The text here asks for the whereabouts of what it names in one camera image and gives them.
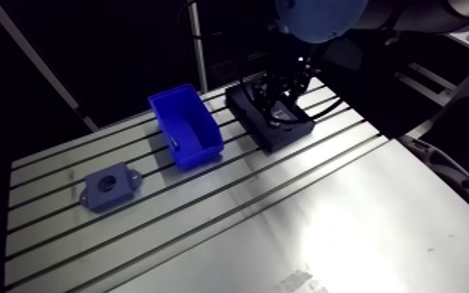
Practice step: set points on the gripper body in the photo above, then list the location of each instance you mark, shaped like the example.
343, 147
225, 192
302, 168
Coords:
289, 67

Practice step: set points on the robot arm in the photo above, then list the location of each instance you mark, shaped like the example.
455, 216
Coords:
320, 18

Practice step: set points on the dark blue-grey housing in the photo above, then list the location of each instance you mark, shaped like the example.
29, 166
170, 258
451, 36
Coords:
109, 194

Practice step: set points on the dark blue-grey tray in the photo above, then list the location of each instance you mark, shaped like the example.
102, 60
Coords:
277, 135

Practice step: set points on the blue bin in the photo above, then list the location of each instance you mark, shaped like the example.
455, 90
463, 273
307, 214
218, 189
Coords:
189, 122

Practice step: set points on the pale holed strip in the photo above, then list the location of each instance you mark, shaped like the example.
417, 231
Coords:
455, 176

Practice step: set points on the grey slanted metal beam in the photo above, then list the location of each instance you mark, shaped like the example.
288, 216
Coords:
38, 61

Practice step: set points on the grey metal post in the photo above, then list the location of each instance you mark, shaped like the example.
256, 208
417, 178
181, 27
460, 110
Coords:
198, 53

